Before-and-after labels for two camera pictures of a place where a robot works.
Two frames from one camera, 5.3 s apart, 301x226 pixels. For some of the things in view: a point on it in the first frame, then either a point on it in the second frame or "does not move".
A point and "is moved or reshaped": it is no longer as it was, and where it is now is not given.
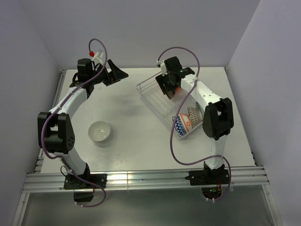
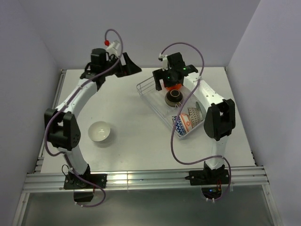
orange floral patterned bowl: x=186 y=122 does not move
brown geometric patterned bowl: x=195 y=116 does not move
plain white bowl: x=99 y=131 does not move
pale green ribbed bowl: x=200 y=108 does not move
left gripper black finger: x=115 y=75 to x=130 y=67
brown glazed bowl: x=170 y=93 is moved or reshaped
